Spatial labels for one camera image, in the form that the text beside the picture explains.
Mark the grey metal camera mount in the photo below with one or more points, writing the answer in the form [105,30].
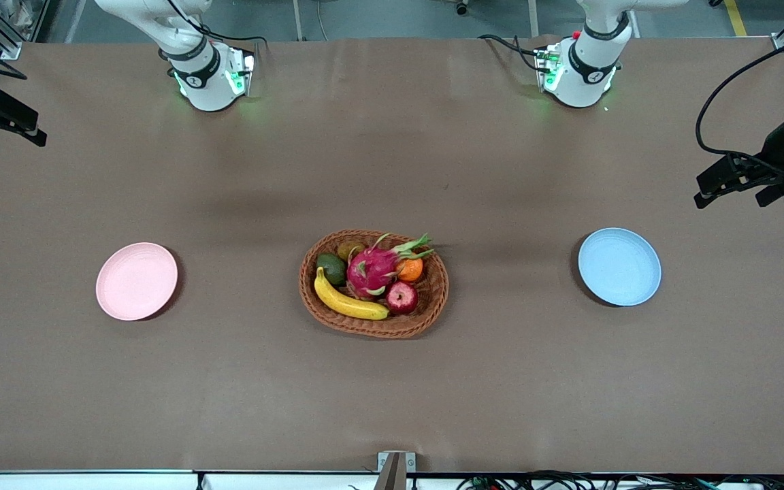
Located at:
[395,469]

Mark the orange fruit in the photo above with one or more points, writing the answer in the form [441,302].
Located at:
[412,271]

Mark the brown kiwi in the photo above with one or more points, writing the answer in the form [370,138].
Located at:
[350,250]

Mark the yellow banana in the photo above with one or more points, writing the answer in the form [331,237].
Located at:
[348,303]

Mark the pink plate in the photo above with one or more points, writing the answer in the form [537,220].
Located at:
[137,281]

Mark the brown wicker basket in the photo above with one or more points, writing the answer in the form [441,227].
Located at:
[426,299]

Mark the dark green avocado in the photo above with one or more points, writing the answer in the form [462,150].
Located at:
[332,269]

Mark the pink dragon fruit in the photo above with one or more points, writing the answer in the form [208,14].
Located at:
[373,269]

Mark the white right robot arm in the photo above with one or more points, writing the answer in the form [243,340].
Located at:
[205,75]

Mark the red apple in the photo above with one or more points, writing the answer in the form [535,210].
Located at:
[402,297]

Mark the blue plate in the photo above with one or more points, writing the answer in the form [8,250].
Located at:
[619,267]

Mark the white table edge rail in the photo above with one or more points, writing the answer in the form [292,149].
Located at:
[79,480]

